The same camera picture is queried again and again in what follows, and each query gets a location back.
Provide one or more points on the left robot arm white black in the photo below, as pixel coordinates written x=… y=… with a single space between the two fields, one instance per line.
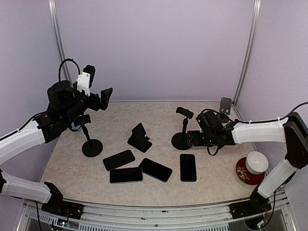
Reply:
x=67 y=105

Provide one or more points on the aluminium frame post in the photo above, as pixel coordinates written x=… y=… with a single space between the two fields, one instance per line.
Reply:
x=56 y=29
x=248 y=51

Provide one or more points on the centre black pole phone stand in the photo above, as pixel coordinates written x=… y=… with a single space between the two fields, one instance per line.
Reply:
x=180 y=140

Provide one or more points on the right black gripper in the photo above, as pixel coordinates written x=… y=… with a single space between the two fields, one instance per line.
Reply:
x=196 y=142

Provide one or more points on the black phone upper left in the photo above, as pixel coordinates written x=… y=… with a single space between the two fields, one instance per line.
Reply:
x=118 y=160

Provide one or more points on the front aluminium rail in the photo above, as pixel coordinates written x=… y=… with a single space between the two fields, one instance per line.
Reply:
x=99 y=217

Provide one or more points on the black pole phone stand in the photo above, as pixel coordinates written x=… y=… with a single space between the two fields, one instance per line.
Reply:
x=180 y=140
x=92 y=147

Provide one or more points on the black phone blue edge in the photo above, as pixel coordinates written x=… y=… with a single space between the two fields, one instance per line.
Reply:
x=155 y=170
x=188 y=168

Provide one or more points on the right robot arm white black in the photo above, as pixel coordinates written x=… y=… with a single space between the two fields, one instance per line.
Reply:
x=218 y=130

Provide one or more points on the left aluminium frame post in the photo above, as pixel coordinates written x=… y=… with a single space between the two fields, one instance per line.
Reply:
x=56 y=29

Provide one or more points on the left black pole phone stand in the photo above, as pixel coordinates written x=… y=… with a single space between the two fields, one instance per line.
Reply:
x=92 y=147

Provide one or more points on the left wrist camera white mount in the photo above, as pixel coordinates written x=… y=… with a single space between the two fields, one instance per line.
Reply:
x=85 y=79

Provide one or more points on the black phone lower left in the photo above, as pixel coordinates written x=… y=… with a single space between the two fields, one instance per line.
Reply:
x=126 y=175

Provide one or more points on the grey round-base phone stand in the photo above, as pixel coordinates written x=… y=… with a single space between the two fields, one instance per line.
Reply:
x=224 y=110

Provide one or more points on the right aluminium frame post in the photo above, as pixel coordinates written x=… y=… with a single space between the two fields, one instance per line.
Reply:
x=248 y=51

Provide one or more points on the red floral plate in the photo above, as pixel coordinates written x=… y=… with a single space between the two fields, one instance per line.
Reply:
x=246 y=176

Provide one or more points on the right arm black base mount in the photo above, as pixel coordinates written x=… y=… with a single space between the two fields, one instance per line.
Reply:
x=245 y=209

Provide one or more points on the black folding phone stand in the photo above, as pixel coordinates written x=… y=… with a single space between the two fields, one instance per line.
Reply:
x=139 y=140

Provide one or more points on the white bowl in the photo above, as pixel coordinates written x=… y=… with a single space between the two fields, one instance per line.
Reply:
x=256 y=163

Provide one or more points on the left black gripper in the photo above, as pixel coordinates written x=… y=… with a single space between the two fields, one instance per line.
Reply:
x=96 y=105

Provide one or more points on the light blue white cup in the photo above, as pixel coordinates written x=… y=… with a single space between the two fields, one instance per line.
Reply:
x=75 y=128

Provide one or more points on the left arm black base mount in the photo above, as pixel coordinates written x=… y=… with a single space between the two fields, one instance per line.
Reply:
x=64 y=208

